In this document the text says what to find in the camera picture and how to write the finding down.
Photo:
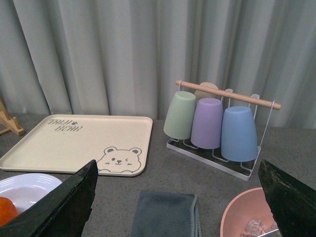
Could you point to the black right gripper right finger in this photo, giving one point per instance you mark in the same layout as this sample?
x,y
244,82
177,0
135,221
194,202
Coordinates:
x,y
292,203

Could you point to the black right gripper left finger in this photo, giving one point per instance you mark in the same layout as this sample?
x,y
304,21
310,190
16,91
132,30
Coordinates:
x,y
61,213

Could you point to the white round plate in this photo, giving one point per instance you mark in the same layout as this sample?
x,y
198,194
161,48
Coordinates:
x,y
27,189

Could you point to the orange mandarin fruit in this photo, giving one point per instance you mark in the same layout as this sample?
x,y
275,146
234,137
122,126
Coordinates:
x,y
8,211

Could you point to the pink bowl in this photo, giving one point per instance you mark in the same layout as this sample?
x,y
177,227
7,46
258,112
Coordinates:
x,y
249,205

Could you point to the clear ice cubes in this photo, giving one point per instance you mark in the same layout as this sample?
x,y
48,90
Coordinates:
x,y
256,228

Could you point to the blue cup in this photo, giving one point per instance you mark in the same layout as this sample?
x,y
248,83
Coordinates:
x,y
239,137

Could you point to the beige bear serving tray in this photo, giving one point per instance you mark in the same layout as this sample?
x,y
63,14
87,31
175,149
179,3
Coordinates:
x,y
65,143

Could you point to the grey-green folded cloth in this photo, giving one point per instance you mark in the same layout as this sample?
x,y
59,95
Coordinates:
x,y
160,214

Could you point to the wooden dish rack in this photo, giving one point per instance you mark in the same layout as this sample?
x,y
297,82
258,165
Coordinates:
x,y
9,123

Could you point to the purple cup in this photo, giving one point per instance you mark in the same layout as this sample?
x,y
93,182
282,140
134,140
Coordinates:
x,y
207,124

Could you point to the light green cup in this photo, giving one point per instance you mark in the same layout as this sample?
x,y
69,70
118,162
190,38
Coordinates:
x,y
180,115

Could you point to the beige cup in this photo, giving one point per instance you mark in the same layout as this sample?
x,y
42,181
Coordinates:
x,y
202,94

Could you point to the metal spoon handle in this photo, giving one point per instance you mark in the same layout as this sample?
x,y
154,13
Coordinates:
x,y
273,233

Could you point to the white wire cup rack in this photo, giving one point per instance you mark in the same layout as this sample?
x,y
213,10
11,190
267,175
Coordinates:
x,y
213,157

